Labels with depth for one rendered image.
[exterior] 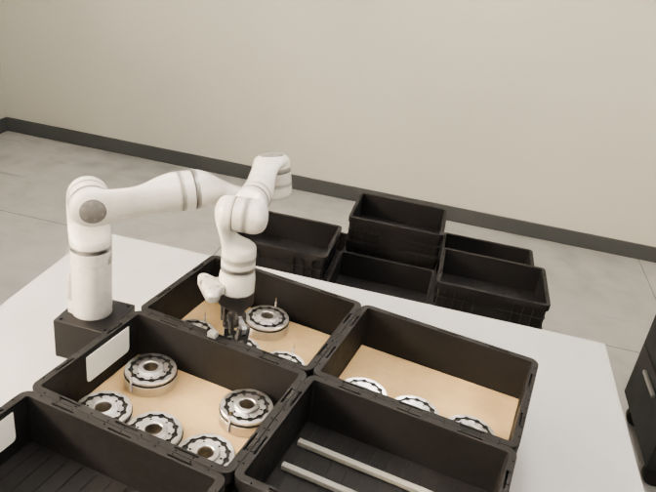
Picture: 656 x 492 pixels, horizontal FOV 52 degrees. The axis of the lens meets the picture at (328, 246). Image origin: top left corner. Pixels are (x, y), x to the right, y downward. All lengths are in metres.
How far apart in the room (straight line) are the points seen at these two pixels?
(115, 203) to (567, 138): 3.24
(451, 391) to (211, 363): 0.52
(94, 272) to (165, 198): 0.24
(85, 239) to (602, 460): 1.25
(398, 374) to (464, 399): 0.15
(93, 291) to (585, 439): 1.19
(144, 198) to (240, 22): 2.98
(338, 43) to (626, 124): 1.77
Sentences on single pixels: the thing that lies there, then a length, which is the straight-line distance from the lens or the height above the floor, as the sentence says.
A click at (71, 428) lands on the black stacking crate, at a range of 1.23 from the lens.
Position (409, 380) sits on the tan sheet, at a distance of 1.50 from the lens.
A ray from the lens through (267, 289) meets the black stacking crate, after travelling 1.62.
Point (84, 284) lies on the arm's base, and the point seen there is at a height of 0.90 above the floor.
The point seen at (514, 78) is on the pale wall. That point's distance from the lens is 4.20.
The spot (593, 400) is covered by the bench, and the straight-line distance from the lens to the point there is 1.86.
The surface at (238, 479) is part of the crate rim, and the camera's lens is 1.09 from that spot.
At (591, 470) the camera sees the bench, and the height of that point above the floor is 0.70.
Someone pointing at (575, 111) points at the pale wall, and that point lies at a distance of 4.27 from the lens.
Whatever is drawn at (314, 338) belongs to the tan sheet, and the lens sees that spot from 1.57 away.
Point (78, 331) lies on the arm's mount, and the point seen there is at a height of 0.79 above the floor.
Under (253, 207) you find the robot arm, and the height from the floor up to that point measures 1.19.
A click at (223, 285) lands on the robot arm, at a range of 1.38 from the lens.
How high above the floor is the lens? 1.72
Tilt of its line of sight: 27 degrees down
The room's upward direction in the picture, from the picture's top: 8 degrees clockwise
